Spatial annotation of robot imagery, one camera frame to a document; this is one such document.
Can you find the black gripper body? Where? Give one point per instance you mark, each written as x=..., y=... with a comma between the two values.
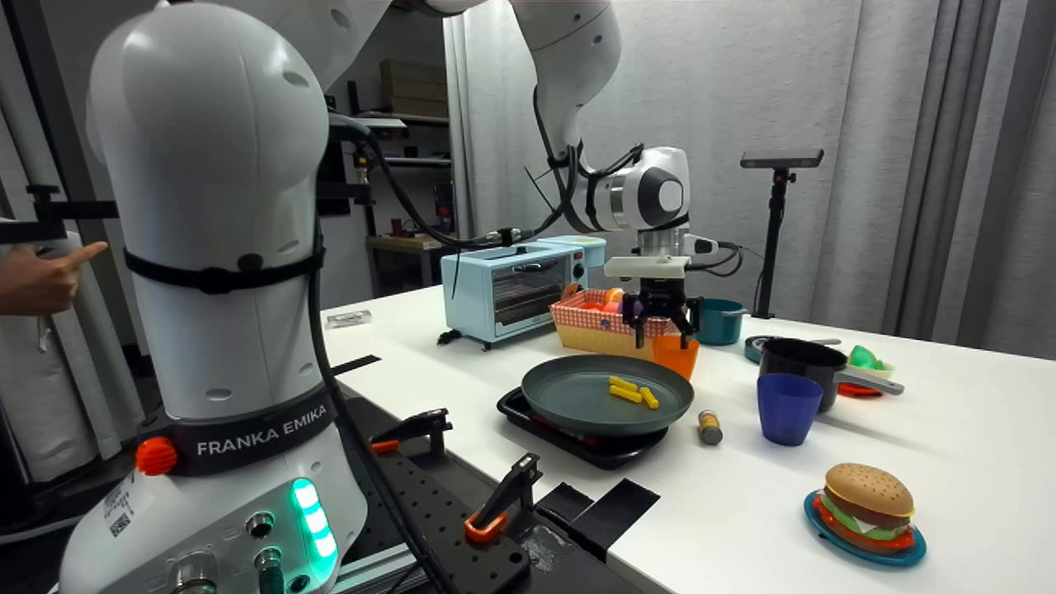
x=661, y=292

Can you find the orange plastic cup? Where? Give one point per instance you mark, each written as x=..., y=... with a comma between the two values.
x=675, y=358

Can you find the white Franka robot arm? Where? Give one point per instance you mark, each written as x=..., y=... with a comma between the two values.
x=220, y=165

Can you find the blue plastic cup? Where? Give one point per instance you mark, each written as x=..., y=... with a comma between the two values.
x=790, y=415

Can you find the person hand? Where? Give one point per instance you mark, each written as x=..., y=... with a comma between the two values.
x=38, y=282

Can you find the teal pot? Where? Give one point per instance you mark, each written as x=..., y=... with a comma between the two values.
x=720, y=326

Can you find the orange red plush toy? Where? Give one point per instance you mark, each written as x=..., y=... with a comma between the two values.
x=602, y=298

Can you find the red checkered cardboard box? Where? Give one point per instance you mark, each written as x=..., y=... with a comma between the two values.
x=587, y=330

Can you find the teal frying pan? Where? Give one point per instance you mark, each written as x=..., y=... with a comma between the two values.
x=755, y=352

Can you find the large dark frying pan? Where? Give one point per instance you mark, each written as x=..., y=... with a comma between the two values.
x=583, y=396

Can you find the small toy seasoning bottle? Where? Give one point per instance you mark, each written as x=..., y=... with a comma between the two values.
x=709, y=430

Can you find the blue toaster oven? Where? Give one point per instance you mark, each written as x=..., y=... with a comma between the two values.
x=515, y=292

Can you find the black toy stove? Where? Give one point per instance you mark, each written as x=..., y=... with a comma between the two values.
x=548, y=430

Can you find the black tripod stand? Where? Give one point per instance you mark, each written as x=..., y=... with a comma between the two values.
x=781, y=209

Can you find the red felt disc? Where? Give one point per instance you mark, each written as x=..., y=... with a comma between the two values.
x=855, y=391

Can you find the green felt disc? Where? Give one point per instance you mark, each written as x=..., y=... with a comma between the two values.
x=869, y=358

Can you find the white curtain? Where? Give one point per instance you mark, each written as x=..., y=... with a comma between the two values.
x=747, y=87

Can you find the toy burger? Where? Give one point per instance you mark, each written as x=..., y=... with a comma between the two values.
x=869, y=500

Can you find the background shelf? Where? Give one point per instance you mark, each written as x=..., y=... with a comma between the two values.
x=399, y=165

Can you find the colourful toy at corner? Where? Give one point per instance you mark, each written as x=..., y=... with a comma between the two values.
x=861, y=556

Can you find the grey curtain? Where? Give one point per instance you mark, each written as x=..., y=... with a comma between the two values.
x=979, y=165

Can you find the black table edge bracket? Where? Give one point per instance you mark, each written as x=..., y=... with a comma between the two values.
x=598, y=513

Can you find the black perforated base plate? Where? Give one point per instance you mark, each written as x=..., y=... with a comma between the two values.
x=441, y=517

